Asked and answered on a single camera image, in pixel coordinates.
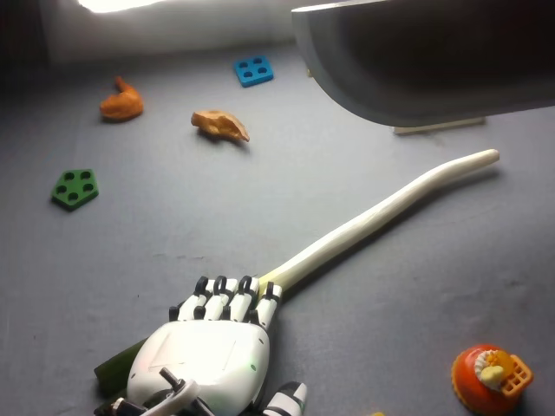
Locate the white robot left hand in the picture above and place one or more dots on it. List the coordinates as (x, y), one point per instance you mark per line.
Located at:
(204, 351)

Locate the long white green leek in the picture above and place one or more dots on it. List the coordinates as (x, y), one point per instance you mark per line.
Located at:
(368, 216)

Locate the green pentagon wooden block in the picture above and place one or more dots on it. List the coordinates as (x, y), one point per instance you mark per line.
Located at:
(76, 185)

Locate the toy fried chicken wing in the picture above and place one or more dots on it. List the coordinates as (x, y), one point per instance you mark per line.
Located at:
(217, 123)

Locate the toy fried chicken drumstick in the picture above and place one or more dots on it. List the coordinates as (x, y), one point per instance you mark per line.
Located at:
(123, 104)

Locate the orange toy cake with waffle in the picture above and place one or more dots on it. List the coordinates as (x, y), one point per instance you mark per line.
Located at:
(468, 377)

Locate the blue square four-hole block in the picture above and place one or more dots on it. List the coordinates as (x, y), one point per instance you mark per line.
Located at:
(253, 68)

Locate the wooden peg board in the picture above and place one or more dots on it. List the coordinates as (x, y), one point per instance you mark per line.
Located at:
(433, 127)

